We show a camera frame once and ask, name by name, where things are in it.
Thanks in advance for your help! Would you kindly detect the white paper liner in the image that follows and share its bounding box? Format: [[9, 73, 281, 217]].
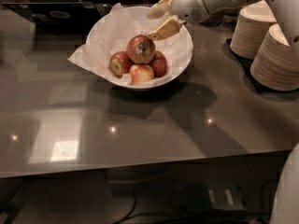
[[67, 2, 191, 87]]

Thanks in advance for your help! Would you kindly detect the stickered red-green apple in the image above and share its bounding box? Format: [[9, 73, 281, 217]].
[[126, 35, 156, 63]]

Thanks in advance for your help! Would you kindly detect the red apple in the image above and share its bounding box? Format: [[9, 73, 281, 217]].
[[109, 51, 133, 77], [129, 64, 154, 84], [149, 50, 167, 77]]

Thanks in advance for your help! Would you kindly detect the white bowl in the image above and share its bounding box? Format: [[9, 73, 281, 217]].
[[86, 6, 194, 91]]

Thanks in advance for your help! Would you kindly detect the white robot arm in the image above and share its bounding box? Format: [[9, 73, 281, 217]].
[[147, 0, 299, 59]]

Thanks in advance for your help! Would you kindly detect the red apple left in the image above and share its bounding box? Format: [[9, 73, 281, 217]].
[[109, 51, 133, 77]]

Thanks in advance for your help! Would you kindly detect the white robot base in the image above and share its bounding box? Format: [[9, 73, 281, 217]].
[[270, 143, 299, 224]]

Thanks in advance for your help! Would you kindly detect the red apple front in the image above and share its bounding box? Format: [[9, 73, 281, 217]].
[[129, 64, 154, 84]]

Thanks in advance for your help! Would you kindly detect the rear paper plate stack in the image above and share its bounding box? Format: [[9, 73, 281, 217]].
[[230, 0, 277, 60]]

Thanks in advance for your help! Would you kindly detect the black cable on floor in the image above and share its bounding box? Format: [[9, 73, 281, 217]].
[[106, 171, 278, 224]]

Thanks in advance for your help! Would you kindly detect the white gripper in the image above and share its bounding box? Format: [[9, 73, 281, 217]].
[[146, 0, 209, 41]]

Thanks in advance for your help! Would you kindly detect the black box under table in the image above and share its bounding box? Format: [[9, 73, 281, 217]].
[[183, 182, 247, 213]]

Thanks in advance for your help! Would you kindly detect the red apple back right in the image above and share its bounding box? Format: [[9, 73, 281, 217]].
[[149, 50, 167, 77]]

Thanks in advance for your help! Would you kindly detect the paper plate stack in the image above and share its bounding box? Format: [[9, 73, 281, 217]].
[[250, 24, 299, 91], [230, 0, 277, 60]]

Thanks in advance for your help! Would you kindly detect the front paper plate stack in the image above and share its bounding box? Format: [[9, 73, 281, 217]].
[[250, 24, 299, 91]]

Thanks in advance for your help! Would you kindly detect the black laptop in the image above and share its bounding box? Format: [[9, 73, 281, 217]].
[[3, 2, 111, 27]]

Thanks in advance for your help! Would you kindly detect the black mat under plates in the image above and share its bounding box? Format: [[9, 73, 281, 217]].
[[230, 49, 299, 102]]

